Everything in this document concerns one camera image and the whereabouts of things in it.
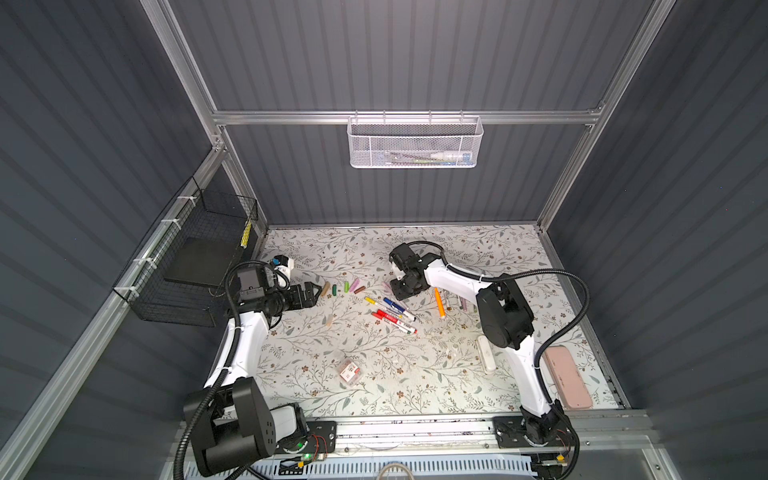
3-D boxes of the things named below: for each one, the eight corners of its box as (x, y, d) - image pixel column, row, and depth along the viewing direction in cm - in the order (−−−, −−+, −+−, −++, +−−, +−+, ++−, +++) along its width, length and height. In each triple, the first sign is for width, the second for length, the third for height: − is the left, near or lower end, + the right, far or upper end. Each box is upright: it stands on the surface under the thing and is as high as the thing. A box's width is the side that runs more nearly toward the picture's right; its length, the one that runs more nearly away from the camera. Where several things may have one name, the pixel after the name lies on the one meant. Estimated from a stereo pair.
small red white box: (336, 373, 86) (335, 370, 84) (348, 360, 88) (347, 356, 86) (352, 388, 83) (351, 385, 81) (364, 373, 86) (363, 370, 84)
